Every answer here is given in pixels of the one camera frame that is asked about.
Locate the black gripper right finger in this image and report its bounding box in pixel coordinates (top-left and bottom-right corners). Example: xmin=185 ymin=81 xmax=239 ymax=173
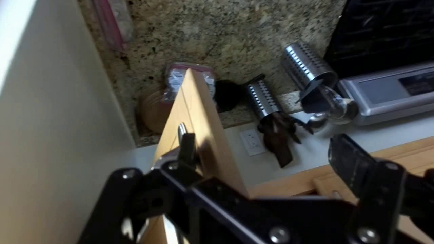
xmin=328 ymin=133 xmax=434 ymax=244

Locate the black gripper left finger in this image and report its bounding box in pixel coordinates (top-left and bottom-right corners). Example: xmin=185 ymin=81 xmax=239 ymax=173
xmin=78 ymin=131 xmax=295 ymax=244

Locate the steel cupboard door handle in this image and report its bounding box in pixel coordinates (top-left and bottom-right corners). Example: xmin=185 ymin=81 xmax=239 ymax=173
xmin=174 ymin=120 xmax=188 ymax=147

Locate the wooden cupboard door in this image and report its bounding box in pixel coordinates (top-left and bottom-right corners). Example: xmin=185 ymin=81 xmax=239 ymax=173
xmin=134 ymin=66 xmax=249 ymax=244

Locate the brown wooden bowl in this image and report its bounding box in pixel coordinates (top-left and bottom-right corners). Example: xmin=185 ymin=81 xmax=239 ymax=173
xmin=135 ymin=89 xmax=174 ymax=135

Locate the black round dish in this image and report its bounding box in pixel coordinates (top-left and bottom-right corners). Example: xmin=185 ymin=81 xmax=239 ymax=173
xmin=214 ymin=80 xmax=248 ymax=114

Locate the pink zip bag with bread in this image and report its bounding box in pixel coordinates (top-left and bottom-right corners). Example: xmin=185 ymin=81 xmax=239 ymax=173
xmin=162 ymin=62 xmax=216 ymax=103

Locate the perforated steel utensil holder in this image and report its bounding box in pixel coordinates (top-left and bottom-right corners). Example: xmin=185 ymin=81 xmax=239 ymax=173
xmin=242 ymin=73 xmax=284 ymax=122
xmin=281 ymin=40 xmax=340 ymax=99

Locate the black and steel stove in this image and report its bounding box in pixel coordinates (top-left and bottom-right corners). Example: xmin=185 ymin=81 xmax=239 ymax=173
xmin=322 ymin=0 xmax=434 ymax=126

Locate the pink zip plastic bag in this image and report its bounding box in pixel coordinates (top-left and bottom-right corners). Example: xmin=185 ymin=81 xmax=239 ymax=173
xmin=92 ymin=0 xmax=132 ymax=54

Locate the wooden wall cupboard frame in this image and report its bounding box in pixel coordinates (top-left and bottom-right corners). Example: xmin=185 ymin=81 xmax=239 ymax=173
xmin=248 ymin=134 xmax=434 ymax=244

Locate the white wall outlet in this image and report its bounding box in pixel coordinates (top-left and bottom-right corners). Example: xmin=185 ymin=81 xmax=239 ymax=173
xmin=238 ymin=127 xmax=267 ymax=157

